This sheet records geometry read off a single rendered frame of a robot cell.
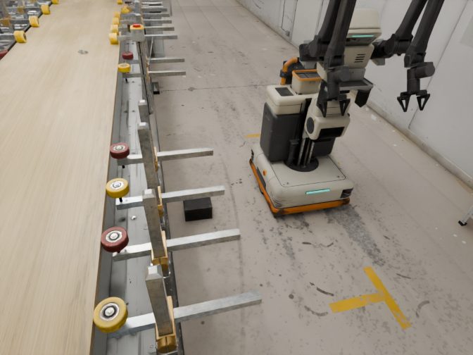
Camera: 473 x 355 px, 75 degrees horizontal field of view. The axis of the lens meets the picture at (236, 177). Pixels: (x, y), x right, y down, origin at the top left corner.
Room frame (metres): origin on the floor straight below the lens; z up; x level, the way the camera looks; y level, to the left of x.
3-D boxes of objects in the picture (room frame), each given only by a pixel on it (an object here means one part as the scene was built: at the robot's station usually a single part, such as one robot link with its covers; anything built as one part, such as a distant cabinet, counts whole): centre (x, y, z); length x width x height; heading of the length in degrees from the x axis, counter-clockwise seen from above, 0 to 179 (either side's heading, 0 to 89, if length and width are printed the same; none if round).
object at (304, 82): (2.06, -0.46, 0.87); 0.23 x 0.15 x 0.11; 106
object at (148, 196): (0.61, 0.24, 0.87); 0.04 x 0.04 x 0.48; 17
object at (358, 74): (1.67, -0.57, 0.99); 0.28 x 0.16 x 0.22; 106
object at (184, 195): (0.91, 0.26, 0.80); 0.43 x 0.03 x 0.04; 107
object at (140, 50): (1.79, 0.60, 0.93); 0.05 x 0.05 x 0.45; 17
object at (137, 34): (1.80, 0.60, 1.18); 0.07 x 0.07 x 0.08; 17
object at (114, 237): (0.61, 0.37, 0.85); 0.08 x 0.08 x 0.11
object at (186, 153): (1.15, 0.33, 0.83); 0.43 x 0.03 x 0.04; 107
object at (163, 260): (0.63, 0.24, 0.81); 0.14 x 0.06 x 0.05; 17
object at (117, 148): (1.09, 0.52, 0.85); 0.08 x 0.08 x 0.11
